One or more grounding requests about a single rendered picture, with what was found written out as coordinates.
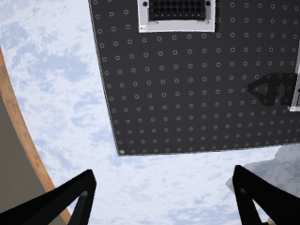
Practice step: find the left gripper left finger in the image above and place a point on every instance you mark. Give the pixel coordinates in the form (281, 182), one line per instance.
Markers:
(43, 209)

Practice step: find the black well plate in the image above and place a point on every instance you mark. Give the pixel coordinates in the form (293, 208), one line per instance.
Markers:
(189, 10)

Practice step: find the black perforated breadboard plate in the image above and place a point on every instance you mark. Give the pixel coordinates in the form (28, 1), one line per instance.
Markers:
(191, 92)

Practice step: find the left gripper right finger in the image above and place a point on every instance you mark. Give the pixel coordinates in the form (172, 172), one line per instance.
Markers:
(283, 208)

